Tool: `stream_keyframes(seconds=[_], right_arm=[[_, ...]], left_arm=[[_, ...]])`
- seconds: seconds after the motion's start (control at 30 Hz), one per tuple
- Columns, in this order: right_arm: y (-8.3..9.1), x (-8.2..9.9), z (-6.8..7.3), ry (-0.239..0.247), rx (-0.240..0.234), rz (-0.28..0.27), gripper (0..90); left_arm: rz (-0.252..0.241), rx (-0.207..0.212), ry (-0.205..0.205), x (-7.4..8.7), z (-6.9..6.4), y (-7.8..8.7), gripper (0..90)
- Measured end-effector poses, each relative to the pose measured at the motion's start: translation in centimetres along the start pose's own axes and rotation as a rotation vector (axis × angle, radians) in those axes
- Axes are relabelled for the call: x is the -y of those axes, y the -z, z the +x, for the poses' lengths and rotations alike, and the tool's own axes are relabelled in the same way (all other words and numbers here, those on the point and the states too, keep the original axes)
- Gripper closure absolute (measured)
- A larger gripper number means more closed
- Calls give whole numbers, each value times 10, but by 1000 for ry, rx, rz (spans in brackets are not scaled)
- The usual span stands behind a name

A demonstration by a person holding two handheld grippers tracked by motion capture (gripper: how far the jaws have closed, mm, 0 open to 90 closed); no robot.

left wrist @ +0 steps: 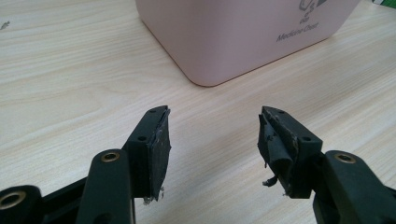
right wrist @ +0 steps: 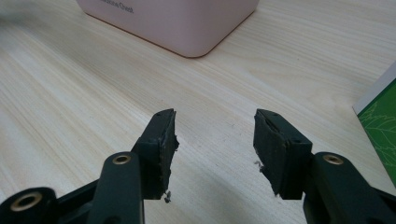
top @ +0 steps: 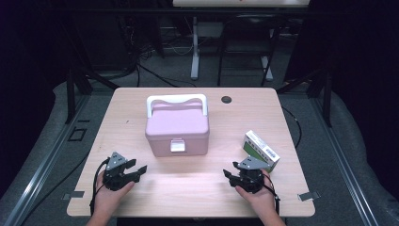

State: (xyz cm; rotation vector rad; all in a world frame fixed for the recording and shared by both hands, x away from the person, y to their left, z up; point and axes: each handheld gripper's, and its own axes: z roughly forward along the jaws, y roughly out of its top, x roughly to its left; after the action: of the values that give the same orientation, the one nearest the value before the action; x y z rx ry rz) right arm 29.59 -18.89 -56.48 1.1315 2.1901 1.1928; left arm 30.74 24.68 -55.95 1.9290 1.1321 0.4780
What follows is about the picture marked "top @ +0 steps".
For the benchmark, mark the person's left hand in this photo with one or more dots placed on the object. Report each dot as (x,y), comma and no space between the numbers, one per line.
(106,201)

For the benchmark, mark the white desk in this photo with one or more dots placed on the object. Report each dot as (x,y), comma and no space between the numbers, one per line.
(195,47)

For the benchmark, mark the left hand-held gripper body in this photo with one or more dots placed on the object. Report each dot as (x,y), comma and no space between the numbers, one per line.
(116,175)

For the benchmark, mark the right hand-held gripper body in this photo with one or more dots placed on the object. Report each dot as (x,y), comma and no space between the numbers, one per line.
(251,179)

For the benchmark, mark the person's right hand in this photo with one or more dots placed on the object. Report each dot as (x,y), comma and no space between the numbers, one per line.
(263,201)

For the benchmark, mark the black chair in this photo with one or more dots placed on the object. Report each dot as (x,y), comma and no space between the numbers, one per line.
(247,34)

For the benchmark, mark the pink plastic storage box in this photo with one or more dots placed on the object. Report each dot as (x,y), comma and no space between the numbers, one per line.
(177,122)

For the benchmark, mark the grey tape strip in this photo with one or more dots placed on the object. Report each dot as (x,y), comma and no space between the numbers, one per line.
(309,196)
(73,195)

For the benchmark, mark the black metal stand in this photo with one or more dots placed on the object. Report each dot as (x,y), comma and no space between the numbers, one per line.
(70,94)
(327,97)

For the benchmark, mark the metal floor rail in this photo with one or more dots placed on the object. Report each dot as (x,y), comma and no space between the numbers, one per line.
(345,163)
(47,163)

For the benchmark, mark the green and white carton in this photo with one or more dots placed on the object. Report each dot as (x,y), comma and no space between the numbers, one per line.
(260,146)

